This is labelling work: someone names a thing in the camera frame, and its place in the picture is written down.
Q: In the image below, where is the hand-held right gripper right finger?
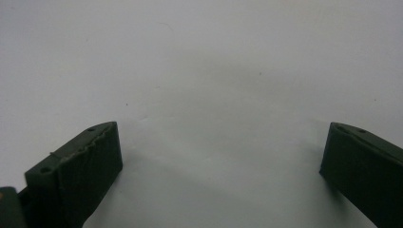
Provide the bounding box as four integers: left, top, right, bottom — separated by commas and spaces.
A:
318, 122, 403, 228

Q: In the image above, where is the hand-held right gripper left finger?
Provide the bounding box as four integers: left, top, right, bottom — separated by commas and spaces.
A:
24, 121, 124, 228

